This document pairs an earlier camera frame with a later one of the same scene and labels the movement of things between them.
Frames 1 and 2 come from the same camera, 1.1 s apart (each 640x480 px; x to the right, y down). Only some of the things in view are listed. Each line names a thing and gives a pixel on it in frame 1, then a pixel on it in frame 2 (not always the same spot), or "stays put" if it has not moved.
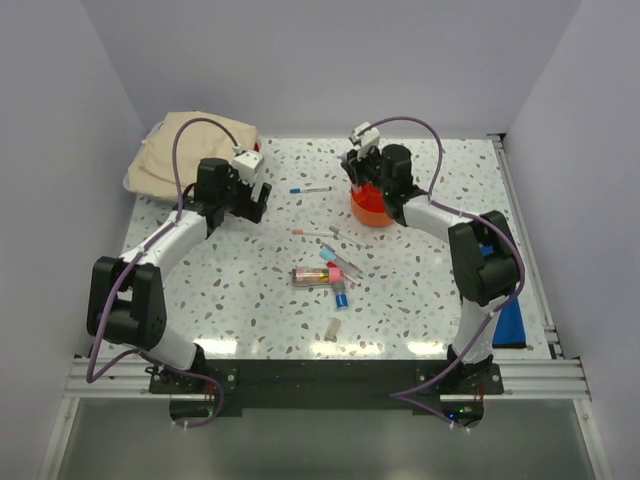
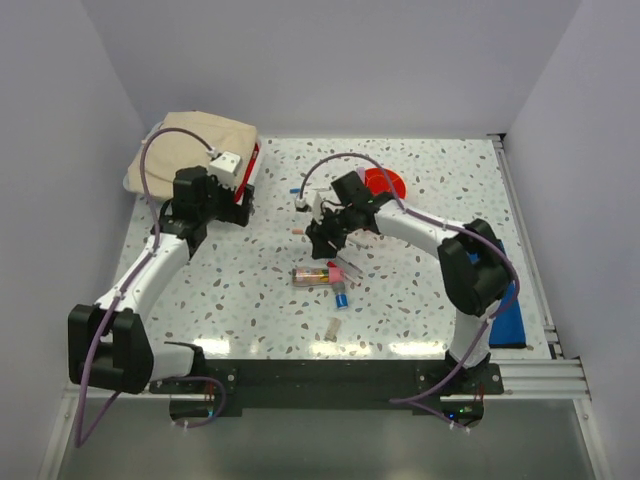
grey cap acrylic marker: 356,241 stays put
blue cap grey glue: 341,296 stays put
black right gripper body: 367,167 to 334,226
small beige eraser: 332,329 stays put
